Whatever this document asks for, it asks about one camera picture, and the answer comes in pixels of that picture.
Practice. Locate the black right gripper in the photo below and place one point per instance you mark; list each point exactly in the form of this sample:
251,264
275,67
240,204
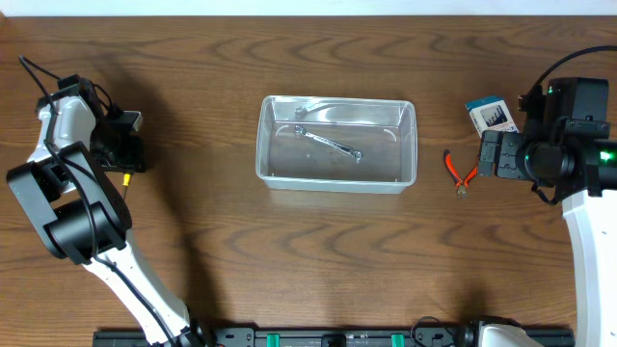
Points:
489,154

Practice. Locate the white teal screwdriver set box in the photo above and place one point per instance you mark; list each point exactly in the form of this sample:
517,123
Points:
491,113

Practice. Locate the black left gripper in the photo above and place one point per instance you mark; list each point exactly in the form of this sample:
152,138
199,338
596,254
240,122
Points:
127,154

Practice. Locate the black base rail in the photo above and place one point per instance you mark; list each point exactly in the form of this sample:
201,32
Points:
421,336

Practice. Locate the clear plastic container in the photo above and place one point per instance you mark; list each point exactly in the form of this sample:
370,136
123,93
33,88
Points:
383,130

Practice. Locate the yellow black screwdriver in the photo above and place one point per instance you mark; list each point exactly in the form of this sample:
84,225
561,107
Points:
125,184

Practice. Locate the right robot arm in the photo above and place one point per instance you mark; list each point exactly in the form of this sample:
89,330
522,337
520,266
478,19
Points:
564,150

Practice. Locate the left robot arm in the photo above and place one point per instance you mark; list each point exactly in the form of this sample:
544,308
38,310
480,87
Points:
79,214

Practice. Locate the silver ring wrench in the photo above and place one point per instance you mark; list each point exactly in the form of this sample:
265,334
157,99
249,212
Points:
341,148

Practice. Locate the red black handled pliers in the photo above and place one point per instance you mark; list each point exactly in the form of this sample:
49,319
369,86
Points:
461,183

